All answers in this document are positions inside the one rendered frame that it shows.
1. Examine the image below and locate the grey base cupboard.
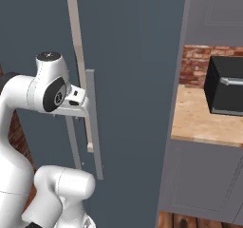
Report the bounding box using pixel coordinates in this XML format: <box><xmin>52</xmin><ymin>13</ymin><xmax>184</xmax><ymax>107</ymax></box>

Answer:
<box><xmin>157</xmin><ymin>136</ymin><xmax>243</xmax><ymax>227</ymax></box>

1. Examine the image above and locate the black microwave oven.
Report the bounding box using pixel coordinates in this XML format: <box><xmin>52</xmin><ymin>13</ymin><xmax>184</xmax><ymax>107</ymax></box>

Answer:
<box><xmin>203</xmin><ymin>55</ymin><xmax>243</xmax><ymax>118</ymax></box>

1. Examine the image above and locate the grey wall cupboard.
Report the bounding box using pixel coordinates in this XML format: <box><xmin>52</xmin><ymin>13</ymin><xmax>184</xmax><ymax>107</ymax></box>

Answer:
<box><xmin>184</xmin><ymin>0</ymin><xmax>243</xmax><ymax>48</ymax></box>

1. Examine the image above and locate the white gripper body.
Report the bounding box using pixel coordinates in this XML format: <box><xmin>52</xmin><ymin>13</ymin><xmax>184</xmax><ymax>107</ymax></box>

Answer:
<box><xmin>51</xmin><ymin>96</ymin><xmax>91</xmax><ymax>119</ymax></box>

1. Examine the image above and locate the dark grey left fridge door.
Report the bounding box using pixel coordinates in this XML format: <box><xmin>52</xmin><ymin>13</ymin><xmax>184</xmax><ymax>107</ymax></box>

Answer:
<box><xmin>0</xmin><ymin>0</ymin><xmax>93</xmax><ymax>228</ymax></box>

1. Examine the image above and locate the long grey fridge door handle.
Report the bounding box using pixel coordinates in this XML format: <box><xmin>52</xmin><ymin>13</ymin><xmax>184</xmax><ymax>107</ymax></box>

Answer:
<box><xmin>84</xmin><ymin>68</ymin><xmax>104</xmax><ymax>181</ymax></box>

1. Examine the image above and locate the beige fridge door seal strip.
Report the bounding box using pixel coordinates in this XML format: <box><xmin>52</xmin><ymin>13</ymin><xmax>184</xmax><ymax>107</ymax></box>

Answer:
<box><xmin>65</xmin><ymin>0</ymin><xmax>95</xmax><ymax>154</ymax></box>

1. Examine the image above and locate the grey tall side panel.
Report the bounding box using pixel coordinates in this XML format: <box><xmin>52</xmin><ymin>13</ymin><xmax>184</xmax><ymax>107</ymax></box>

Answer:
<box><xmin>156</xmin><ymin>0</ymin><xmax>195</xmax><ymax>228</ymax></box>

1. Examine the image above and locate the silver microwave handle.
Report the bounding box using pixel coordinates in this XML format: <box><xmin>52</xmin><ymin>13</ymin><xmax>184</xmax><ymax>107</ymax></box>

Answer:
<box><xmin>219</xmin><ymin>76</ymin><xmax>243</xmax><ymax>87</ymax></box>

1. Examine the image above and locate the dark grey right fridge door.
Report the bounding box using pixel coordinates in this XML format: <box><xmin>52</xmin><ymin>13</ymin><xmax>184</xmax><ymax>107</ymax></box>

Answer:
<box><xmin>74</xmin><ymin>0</ymin><xmax>188</xmax><ymax>228</ymax></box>

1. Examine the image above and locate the dark grey fridge door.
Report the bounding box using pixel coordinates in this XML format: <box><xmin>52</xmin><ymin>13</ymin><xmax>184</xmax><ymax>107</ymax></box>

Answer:
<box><xmin>74</xmin><ymin>0</ymin><xmax>188</xmax><ymax>228</ymax></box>
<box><xmin>0</xmin><ymin>0</ymin><xmax>93</xmax><ymax>228</ymax></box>

